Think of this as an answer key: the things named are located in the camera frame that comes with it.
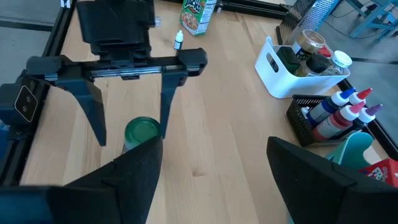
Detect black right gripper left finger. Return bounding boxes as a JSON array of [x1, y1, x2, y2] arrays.
[[0, 135, 164, 224]]

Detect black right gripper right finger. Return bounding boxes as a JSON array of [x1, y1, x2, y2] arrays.
[[266, 136, 398, 224]]

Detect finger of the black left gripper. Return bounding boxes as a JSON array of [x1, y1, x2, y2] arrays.
[[55, 77, 108, 147], [160, 70, 189, 139]]

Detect green-lidded oregano glass jar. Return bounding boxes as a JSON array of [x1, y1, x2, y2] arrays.
[[123, 116, 162, 153]]

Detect red Froot Loops cereal box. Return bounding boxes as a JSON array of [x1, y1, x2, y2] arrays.
[[359, 157, 398, 188]]

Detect red squeeze bottle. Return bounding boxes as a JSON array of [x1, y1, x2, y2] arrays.
[[312, 101, 367, 141]]

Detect blue squeeze bottle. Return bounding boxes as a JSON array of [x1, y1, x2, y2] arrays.
[[306, 87, 356, 128]]

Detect purple squeeze bottle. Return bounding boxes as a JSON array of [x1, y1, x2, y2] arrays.
[[353, 104, 384, 128]]

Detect dark brown small box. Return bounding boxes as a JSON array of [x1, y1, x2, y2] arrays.
[[276, 46, 302, 75]]

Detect black-lidded herb spice jar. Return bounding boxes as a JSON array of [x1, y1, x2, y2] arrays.
[[295, 52, 331, 77]]

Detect white-lidded spice jar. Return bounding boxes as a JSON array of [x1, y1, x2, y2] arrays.
[[323, 50, 353, 76]]

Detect round jar brown contents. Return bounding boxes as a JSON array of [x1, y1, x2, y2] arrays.
[[292, 29, 326, 62]]

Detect smoked paprika tin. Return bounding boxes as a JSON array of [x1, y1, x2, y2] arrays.
[[318, 45, 332, 58]]

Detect blue-label white-capped dropper bottle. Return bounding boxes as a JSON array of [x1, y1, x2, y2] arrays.
[[174, 30, 184, 50]]

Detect green plastic bin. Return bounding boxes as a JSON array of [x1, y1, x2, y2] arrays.
[[325, 132, 376, 170]]

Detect green Apple Jacks cereal box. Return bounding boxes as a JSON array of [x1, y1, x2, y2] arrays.
[[179, 0, 218, 37]]

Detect small black mesh basket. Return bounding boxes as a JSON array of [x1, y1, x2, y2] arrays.
[[285, 94, 377, 147]]

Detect white plastic bin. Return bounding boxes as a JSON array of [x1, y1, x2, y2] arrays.
[[254, 36, 351, 100]]

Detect metal box grater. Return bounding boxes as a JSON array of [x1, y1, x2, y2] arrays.
[[275, 0, 341, 46]]

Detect black aluminium table frame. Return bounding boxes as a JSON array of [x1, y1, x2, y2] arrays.
[[0, 0, 398, 187]]

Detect black table-level camera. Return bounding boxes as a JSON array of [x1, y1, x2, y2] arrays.
[[0, 76, 50, 139]]

